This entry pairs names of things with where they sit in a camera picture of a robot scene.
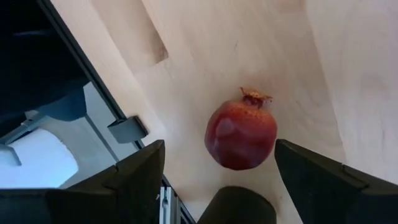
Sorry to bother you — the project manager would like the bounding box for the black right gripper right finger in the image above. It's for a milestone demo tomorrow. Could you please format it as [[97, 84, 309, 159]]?
[[275, 139, 398, 224]]

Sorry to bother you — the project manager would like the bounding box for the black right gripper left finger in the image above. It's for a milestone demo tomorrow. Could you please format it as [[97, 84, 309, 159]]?
[[46, 139, 165, 224]]

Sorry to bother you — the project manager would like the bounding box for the dark red pomegranate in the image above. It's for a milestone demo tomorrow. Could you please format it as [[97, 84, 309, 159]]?
[[204, 86, 279, 171]]

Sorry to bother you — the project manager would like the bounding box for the white floor object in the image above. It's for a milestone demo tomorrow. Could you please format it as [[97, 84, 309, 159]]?
[[0, 128, 79, 189]]

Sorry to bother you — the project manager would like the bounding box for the black office chair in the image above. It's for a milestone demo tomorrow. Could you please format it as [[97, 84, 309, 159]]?
[[0, 0, 91, 167]]

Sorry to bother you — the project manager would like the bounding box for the black frame clip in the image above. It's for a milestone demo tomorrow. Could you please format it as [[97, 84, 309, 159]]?
[[107, 115, 149, 144]]

